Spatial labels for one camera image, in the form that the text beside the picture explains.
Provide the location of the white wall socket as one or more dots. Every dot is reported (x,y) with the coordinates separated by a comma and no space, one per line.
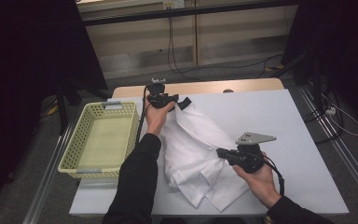
(174,3)

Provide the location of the dark table grommet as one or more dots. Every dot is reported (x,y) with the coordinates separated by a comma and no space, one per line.
(228,91)

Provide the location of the white shorts with black waistband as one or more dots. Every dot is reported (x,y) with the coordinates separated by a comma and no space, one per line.
(192,149)

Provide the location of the white power strip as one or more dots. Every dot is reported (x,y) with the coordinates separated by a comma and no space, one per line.
(330,111)

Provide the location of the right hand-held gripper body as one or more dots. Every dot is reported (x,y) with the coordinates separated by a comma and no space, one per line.
(250,160)

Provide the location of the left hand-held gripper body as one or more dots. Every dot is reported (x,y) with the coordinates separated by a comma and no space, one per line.
(158,98)

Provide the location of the pale yellow perforated basket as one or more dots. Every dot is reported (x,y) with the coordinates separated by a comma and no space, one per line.
(102,143)

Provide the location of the black curtain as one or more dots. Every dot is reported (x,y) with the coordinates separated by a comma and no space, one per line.
(338,46)
(21,62)

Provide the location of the aluminium floor rail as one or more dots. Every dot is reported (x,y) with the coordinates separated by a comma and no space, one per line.
(48,174)
(348,155)

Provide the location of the black stand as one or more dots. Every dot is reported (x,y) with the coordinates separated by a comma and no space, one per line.
(62,105)
(289,67)

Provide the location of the yellow floor tape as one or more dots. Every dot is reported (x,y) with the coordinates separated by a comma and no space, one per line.
(274,68)
(52,110)

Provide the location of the person's right hand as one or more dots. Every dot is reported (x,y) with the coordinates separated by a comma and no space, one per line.
(261,183)

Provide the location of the white table mat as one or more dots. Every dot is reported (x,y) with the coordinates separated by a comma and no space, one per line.
(261,109)

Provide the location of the person's left hand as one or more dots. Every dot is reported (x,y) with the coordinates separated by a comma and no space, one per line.
(157,119)

